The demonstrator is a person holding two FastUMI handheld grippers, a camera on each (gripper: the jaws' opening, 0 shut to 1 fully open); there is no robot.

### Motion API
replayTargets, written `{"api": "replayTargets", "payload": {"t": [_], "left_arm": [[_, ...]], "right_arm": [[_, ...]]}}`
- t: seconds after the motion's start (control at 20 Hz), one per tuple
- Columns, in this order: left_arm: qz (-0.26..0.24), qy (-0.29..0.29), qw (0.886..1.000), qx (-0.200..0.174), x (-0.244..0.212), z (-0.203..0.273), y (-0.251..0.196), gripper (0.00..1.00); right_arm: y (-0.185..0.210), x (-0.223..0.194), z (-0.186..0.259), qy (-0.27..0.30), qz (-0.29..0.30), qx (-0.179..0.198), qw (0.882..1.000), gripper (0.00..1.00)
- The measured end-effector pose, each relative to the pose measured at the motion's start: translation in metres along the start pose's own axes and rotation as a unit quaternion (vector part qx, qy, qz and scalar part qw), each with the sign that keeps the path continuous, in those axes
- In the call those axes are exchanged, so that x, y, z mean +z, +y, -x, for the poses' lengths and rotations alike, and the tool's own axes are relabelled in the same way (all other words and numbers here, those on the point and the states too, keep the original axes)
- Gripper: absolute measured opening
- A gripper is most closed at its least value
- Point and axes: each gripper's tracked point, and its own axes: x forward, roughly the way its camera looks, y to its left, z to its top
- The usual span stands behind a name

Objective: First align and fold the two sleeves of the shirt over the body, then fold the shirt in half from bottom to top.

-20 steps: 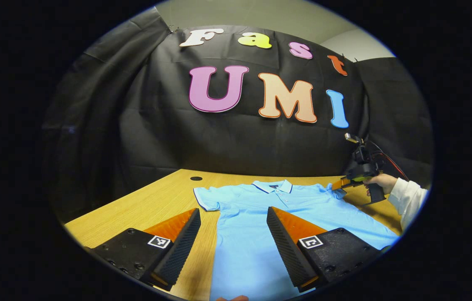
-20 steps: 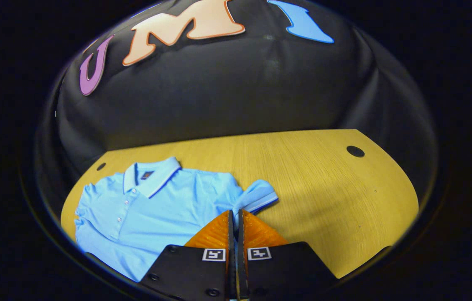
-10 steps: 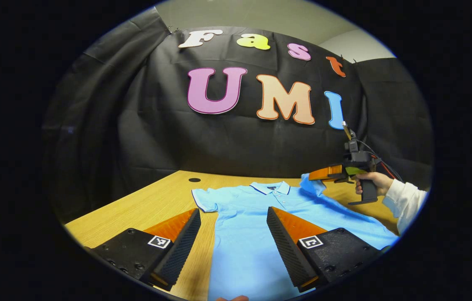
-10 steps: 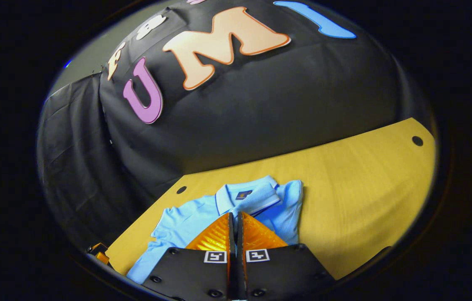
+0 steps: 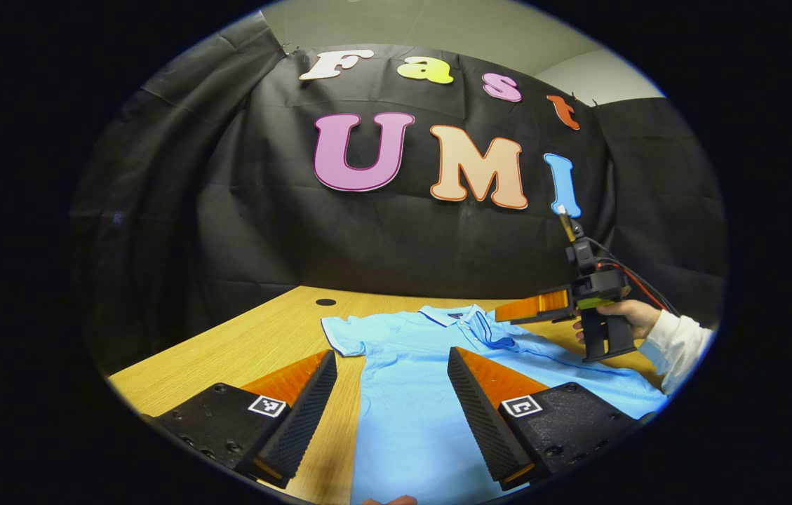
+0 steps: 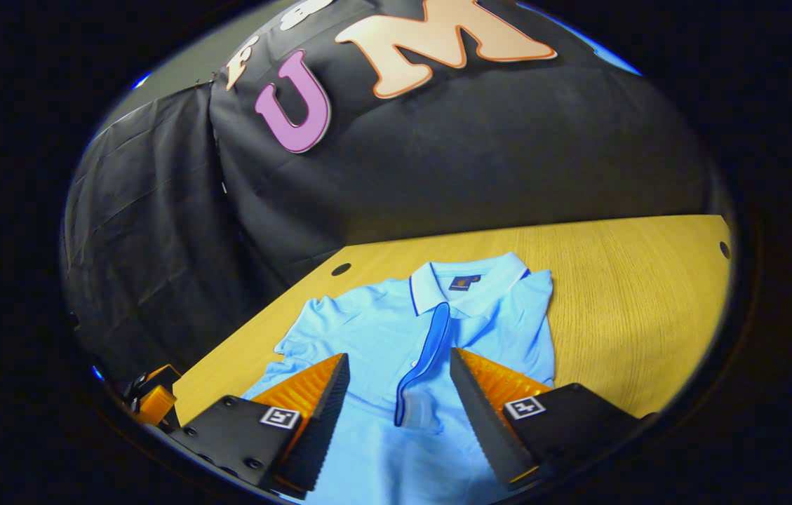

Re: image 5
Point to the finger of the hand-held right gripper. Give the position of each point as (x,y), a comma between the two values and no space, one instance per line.
(536,305)

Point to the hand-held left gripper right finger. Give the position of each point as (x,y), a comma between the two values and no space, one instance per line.
(483,421)

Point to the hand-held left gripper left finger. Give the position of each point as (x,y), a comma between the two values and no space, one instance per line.
(304,421)

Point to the light blue T-shirt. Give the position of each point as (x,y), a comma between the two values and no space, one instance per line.
(410,379)

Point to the black backdrop cloth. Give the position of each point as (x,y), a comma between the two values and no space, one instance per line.
(367,238)

